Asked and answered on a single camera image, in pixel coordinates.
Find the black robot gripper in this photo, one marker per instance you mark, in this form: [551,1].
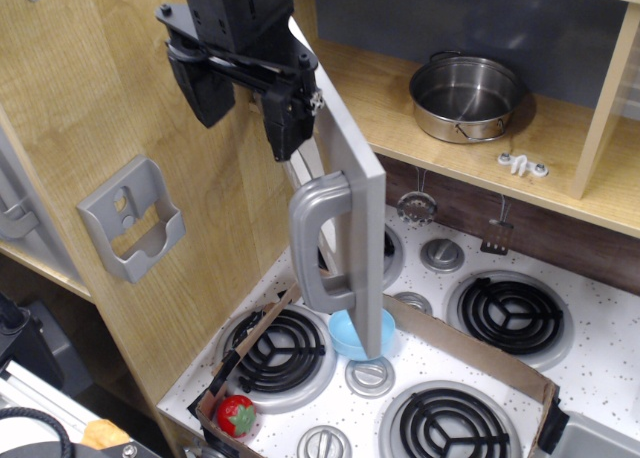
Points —
[212,42]

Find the grey toy microwave door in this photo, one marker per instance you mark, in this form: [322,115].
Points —
[337,223]

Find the hanging toy skimmer spoon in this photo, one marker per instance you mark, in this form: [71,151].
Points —
[417,207]

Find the back left black burner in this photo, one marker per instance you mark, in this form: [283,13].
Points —
[389,244]

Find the black burner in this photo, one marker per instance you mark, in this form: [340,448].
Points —
[515,317]
[444,422]
[287,355]
[389,244]

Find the stainless steel pot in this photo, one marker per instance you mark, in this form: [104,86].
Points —
[464,99]

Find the grey back stove knob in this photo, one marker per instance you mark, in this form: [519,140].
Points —
[442,255]

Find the light blue plastic bowl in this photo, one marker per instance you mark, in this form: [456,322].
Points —
[345,339]

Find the front left black burner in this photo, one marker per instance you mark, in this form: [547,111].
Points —
[287,355]

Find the grey middle stove knob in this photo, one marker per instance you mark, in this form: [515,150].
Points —
[416,301]

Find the brown cardboard barrier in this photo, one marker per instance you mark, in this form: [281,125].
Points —
[425,353]

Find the white plastic door latch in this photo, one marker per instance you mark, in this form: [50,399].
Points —
[520,165]

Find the hanging toy spatula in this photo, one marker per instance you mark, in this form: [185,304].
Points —
[496,239]

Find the grey centre front stove knob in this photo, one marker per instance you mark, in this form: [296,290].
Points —
[370,379]

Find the red toy strawberry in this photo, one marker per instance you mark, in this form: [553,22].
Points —
[236,415]

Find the black equipment box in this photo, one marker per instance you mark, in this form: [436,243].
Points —
[32,337]

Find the back right black burner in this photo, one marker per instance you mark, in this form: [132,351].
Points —
[515,317]

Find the grey front edge stove knob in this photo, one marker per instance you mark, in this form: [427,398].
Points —
[324,441]

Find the orange object at bottom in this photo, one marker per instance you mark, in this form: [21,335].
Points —
[102,434]

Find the front right black burner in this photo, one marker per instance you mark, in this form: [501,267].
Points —
[444,422]

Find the grey toy sink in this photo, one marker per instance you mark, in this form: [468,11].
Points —
[585,438]

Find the grey wall phone holder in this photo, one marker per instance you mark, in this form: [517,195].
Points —
[122,201]

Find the grey fridge door handle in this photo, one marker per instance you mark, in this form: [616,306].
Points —
[18,217]

